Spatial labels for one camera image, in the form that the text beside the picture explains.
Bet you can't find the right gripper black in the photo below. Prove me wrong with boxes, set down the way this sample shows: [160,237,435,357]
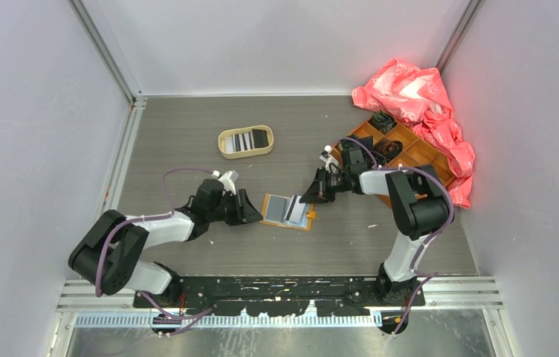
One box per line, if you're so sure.
[300,167,350,205]

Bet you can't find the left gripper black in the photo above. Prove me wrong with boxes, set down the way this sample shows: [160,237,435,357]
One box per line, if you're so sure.
[207,189,262,226]

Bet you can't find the white striped credit card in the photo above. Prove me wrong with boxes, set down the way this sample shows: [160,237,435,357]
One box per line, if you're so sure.
[284,195,306,224]

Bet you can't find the orange card holder wallet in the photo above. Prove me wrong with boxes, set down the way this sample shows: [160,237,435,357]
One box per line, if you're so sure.
[261,193,317,231]

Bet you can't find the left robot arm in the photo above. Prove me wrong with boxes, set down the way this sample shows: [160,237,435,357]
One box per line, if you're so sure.
[68,175,262,307]

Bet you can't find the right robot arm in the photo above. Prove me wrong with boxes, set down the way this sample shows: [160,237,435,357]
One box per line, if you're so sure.
[300,147,453,306]

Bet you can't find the stack of striped cards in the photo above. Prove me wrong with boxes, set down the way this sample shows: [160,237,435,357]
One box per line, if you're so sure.
[225,131,253,153]

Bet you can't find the black card in tray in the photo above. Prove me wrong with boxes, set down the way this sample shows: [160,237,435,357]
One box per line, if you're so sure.
[251,129,269,149]

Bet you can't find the beige oval tray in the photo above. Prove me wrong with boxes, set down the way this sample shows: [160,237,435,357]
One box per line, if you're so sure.
[218,125,274,160]

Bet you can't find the dark rolled item right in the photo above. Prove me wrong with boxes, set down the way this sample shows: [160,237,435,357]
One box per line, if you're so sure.
[374,140,403,161]

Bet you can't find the dark rolled item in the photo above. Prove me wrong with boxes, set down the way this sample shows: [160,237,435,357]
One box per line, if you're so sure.
[374,140,403,161]
[369,111,397,134]

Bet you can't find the dark rolled item upper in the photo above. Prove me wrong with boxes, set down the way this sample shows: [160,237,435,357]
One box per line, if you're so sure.
[369,111,397,134]

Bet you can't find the orange compartment organizer box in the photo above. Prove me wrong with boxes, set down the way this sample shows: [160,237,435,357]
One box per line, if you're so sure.
[348,119,456,186]

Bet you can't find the pink plastic bag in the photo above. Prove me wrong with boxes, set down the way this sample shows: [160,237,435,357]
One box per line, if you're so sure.
[351,58,476,209]

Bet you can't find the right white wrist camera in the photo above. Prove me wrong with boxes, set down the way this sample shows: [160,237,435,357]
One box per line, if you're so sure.
[320,145,338,173]

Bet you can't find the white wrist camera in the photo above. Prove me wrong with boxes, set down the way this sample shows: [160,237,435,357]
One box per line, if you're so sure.
[320,145,338,173]
[211,170,239,195]

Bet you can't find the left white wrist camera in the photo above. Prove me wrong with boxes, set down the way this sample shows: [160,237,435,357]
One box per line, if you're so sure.
[211,170,239,195]

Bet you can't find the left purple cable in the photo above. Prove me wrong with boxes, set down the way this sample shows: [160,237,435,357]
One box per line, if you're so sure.
[94,167,219,299]

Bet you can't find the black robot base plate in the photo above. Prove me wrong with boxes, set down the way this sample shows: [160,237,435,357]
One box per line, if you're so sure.
[133,276,425,317]

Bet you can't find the aluminium front rail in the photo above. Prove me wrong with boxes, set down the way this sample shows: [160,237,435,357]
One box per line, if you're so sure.
[57,276,503,334]

